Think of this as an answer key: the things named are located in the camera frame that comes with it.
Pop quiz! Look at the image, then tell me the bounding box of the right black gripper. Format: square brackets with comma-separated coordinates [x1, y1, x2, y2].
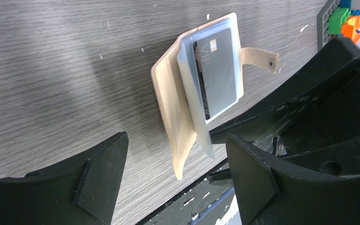
[210, 37, 360, 176]

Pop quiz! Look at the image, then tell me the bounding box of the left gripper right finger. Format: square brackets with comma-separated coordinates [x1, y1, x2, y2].
[226, 135, 360, 225]

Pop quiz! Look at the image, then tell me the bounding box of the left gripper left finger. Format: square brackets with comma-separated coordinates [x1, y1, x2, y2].
[0, 132, 129, 225]

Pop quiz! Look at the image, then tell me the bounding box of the black VIP credit card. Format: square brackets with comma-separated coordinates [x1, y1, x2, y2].
[192, 28, 238, 120]

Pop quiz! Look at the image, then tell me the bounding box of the colourful toy brick assembly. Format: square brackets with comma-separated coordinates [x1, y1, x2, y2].
[316, 0, 360, 51]

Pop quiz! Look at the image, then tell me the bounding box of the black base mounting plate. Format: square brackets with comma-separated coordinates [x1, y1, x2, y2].
[138, 159, 235, 225]

